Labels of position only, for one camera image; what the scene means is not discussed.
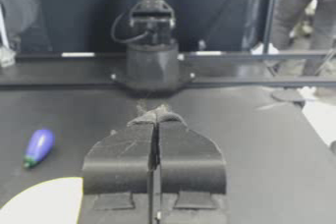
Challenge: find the black metal frame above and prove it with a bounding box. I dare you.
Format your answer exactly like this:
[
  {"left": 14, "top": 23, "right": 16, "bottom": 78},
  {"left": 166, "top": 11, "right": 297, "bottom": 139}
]
[{"left": 0, "top": 0, "right": 336, "bottom": 88}]

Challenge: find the yellow round plate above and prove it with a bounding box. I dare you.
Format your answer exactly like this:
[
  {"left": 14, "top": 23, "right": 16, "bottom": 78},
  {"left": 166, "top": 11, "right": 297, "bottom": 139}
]
[{"left": 0, "top": 176, "right": 85, "bottom": 224}]

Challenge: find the purple toy eggplant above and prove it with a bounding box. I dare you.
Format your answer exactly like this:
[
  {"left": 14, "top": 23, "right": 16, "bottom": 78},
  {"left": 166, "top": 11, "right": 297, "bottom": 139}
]
[{"left": 22, "top": 128, "right": 57, "bottom": 170}]

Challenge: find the black cable loop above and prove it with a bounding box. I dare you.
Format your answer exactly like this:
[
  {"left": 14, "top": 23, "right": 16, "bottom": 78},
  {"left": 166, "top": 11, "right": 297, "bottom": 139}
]
[{"left": 110, "top": 11, "right": 150, "bottom": 44}]

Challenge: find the person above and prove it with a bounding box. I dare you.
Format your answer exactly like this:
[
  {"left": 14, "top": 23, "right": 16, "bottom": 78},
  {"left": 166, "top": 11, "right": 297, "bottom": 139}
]
[{"left": 269, "top": 0, "right": 336, "bottom": 98}]

